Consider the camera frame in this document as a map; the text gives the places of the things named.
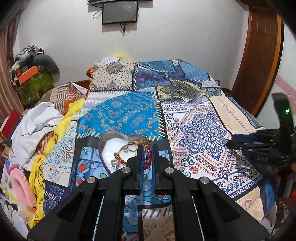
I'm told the red beaded bracelet pile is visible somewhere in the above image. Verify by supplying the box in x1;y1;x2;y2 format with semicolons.
113;139;153;171

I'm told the purple heart-shaped jewelry tin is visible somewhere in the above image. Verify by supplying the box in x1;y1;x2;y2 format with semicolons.
98;131;152;174

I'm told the patchwork patterned bedspread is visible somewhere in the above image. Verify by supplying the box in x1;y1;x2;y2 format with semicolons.
43;60;276;240

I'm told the white sliding wardrobe door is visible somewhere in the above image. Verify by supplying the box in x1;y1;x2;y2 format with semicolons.
257;25;296;129

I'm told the yellow cloth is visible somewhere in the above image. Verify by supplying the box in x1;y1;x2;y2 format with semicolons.
28;99;85;228

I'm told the pink plush slipper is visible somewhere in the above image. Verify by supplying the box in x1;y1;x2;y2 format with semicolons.
9;165;37;207

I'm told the wooden wardrobe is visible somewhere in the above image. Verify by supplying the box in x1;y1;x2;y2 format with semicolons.
231;1;284;117

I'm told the white crumpled cloth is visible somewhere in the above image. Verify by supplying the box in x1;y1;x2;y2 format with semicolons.
9;102;64;167

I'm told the striped orange cloth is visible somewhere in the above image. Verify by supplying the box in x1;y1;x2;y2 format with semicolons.
40;82;88;115

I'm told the red box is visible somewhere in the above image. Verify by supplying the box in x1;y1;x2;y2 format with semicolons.
1;110;21;141

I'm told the orange box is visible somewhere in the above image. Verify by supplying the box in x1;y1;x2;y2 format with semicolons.
18;66;39;85

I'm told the pile of clothes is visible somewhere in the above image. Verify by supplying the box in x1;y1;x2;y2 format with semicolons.
9;45;60;83

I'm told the striped brown curtain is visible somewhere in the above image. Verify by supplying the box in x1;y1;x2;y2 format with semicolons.
1;1;29;118

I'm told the black wall television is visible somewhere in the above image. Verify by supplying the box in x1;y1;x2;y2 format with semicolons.
87;0;153;5

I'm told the small black wall monitor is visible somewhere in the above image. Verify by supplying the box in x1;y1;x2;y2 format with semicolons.
102;1;138;25

